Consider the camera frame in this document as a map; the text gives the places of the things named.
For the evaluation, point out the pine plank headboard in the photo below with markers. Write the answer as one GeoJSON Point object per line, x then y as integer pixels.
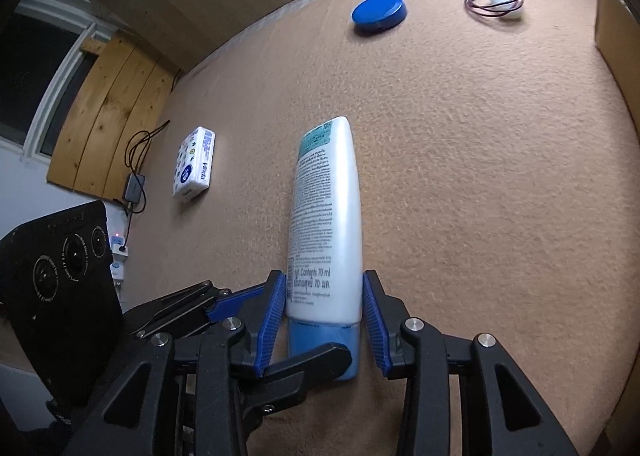
{"type": "Point", "coordinates": [122, 96]}

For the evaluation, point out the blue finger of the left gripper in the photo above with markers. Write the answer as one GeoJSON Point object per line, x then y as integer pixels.
{"type": "Point", "coordinates": [230, 304]}

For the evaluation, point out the black charger with cable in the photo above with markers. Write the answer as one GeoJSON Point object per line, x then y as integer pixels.
{"type": "Point", "coordinates": [133, 200]}

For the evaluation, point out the blue round lid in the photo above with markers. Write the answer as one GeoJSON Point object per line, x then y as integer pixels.
{"type": "Point", "coordinates": [375, 16]}

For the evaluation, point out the white tissue pack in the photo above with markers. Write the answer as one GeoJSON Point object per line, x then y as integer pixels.
{"type": "Point", "coordinates": [194, 164]}

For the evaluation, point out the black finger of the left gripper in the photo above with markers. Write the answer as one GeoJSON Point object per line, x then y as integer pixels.
{"type": "Point", "coordinates": [180, 314]}

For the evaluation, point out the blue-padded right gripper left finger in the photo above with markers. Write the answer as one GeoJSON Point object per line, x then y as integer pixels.
{"type": "Point", "coordinates": [199, 395]}

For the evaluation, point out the white wall socket adapter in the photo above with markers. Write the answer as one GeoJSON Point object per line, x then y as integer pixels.
{"type": "Point", "coordinates": [120, 255]}

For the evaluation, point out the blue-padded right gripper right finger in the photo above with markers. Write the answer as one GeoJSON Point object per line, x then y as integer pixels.
{"type": "Point", "coordinates": [502, 413]}

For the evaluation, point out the white blue-capped lotion bottle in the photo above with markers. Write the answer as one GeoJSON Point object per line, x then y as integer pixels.
{"type": "Point", "coordinates": [324, 275]}

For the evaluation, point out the brown cardboard box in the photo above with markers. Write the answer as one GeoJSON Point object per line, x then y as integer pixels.
{"type": "Point", "coordinates": [617, 37]}

